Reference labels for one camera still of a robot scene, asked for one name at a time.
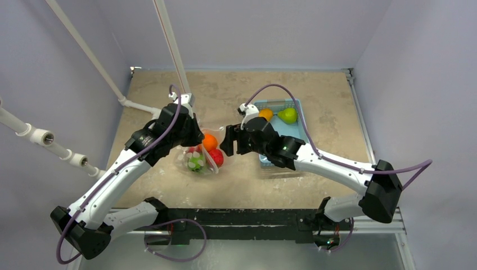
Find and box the smooth red apple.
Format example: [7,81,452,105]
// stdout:
[187,146,201,153]

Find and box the orange yellow round fruit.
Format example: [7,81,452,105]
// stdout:
[258,108,274,122]

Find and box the wrinkled red strawberry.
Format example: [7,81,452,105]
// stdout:
[208,148,224,168]

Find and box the green striped melon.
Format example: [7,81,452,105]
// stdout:
[186,152,205,173]

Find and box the clear dotted zip bag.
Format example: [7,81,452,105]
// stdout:
[173,126,235,177]

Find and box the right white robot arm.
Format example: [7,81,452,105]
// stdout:
[220,117,403,229]

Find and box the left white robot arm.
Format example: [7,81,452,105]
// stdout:
[50,101,204,265]

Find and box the light blue plastic basket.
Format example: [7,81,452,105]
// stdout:
[253,98,310,168]

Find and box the green pear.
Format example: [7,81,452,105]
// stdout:
[277,107,298,124]

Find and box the white vertical pole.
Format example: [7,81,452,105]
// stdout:
[153,0,191,92]

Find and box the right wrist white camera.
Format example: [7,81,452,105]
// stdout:
[237,103,259,129]

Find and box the wrist white camera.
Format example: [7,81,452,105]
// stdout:
[237,103,259,129]
[168,92,195,115]

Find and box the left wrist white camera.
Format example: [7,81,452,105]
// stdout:
[168,92,195,115]

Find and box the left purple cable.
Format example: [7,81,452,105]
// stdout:
[56,84,182,266]

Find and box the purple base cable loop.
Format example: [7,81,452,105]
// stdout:
[143,218,208,263]

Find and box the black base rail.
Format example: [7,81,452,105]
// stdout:
[145,197,352,248]

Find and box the aluminium frame rail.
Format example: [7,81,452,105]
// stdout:
[344,68,416,269]

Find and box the white pvc pipe frame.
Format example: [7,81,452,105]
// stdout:
[1,98,105,180]

